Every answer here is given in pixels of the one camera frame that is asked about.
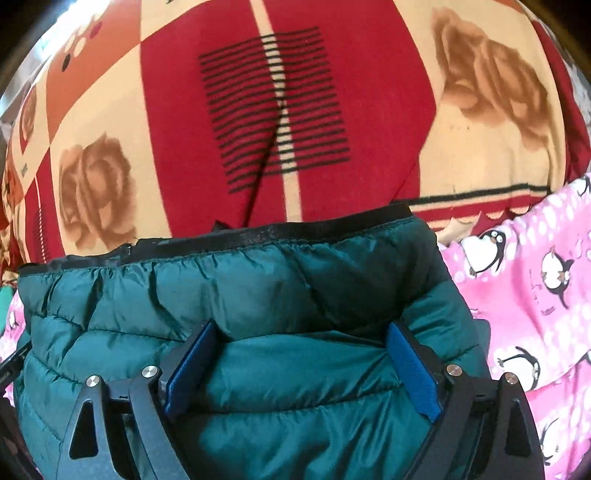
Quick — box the plain green cloth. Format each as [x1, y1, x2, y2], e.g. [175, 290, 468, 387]
[0, 284, 19, 320]

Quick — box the thin black cord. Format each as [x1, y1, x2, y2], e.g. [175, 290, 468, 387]
[247, 102, 288, 223]

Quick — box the pink penguin print blanket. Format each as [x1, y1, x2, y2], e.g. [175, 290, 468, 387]
[0, 173, 591, 480]

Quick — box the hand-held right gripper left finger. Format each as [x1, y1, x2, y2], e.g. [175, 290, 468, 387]
[55, 320, 219, 480]

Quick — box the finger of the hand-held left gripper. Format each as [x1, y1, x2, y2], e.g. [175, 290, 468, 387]
[0, 339, 33, 398]

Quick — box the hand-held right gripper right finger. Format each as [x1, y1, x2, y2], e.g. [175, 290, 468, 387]
[385, 320, 546, 480]

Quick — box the dark green puffer jacket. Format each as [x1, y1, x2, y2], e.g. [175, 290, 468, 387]
[14, 203, 492, 480]

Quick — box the red cream rose print blanket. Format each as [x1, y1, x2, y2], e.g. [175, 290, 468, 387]
[0, 0, 591, 268]

